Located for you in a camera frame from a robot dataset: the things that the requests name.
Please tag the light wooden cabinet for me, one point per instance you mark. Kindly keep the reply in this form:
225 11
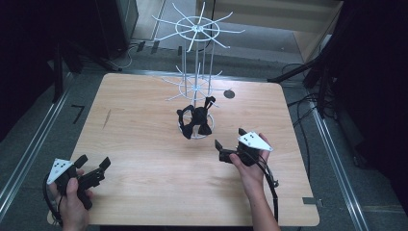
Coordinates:
275 12

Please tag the metal floor rail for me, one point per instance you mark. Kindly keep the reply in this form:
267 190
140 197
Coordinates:
336 166
32 154

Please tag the person's left hand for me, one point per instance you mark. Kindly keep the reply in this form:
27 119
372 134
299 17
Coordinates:
73 207

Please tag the grey tape strip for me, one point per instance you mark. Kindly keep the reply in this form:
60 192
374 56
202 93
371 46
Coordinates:
311 201

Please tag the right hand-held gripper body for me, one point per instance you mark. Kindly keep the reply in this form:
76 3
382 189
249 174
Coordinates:
253 142

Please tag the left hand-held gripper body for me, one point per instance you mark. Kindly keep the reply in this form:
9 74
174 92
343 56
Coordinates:
64 174

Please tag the black stand legs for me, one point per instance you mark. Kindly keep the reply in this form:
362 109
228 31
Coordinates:
83 56
308 69

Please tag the dark cabinet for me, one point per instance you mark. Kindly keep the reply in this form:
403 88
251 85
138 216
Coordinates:
117 25

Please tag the person's right hand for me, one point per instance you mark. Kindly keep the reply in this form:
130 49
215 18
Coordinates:
251 174

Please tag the black round table cap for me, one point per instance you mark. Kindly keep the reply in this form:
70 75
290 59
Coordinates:
229 94

